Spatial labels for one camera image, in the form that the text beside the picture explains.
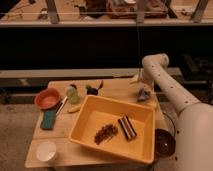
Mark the brown crumbs pile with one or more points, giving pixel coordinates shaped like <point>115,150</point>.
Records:
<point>106,132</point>

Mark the dark brown bowl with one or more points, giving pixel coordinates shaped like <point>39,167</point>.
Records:
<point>164,144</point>

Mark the wooden board table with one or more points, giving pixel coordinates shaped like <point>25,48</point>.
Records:
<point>73,154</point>

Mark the yellow banana toy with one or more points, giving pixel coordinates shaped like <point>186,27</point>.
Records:
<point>74,109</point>

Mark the white handled utensil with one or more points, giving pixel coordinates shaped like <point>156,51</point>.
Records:
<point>62,105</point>

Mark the yellow plastic tray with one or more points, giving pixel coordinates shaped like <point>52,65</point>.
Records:
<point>97,111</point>

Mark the green sponge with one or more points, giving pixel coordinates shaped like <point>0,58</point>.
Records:
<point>48,120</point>

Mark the dark green toy vegetable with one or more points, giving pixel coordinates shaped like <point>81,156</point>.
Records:
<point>94,91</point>

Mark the blue grey towel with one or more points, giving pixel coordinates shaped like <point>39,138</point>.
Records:
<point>143,95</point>

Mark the striped brown block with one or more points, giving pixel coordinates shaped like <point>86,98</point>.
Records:
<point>127,128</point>

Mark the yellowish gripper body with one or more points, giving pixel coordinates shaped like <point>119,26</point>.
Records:
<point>143,77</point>

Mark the white paper cup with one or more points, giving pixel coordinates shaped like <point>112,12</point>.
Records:
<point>46,151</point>

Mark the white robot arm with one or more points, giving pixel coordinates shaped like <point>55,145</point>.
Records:
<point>194,140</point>

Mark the green pear toy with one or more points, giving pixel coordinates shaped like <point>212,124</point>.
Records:
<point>72,94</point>

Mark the red bowl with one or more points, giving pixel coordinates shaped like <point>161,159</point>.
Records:
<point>47,98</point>

